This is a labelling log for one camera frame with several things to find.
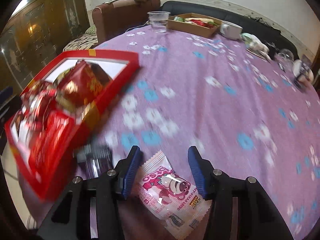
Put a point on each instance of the purple floral tablecloth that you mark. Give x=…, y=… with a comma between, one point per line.
x=242, y=113

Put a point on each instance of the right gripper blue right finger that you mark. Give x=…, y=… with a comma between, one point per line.
x=202, y=171

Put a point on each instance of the white ceramic mug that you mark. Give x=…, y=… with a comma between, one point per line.
x=230, y=30

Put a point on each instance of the white crumpled tissue pile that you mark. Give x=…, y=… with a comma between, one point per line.
x=255, y=45

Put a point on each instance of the patterned blanket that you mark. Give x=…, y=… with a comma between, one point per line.
x=88, y=40

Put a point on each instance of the pink Lotso snack packet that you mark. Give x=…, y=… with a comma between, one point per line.
x=173, y=200

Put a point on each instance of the brown cardboard snack box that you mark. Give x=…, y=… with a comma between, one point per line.
x=196, y=24

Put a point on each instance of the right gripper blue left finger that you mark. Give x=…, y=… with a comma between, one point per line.
x=126, y=172

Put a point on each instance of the red gold snack packet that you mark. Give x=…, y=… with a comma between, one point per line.
x=80, y=85

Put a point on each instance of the clear glass jar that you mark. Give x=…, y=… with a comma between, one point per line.
x=285, y=60

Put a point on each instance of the dark purple snack packet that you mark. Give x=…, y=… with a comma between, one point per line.
x=94, y=160

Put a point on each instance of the wooden cabinet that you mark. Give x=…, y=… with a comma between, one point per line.
x=35, y=34

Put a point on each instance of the clear plastic cup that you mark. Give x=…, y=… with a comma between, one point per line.
x=158, y=20

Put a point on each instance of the red gift box tray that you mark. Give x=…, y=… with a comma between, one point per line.
x=43, y=136

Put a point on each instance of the brown armchair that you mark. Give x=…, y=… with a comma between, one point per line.
x=113, y=19

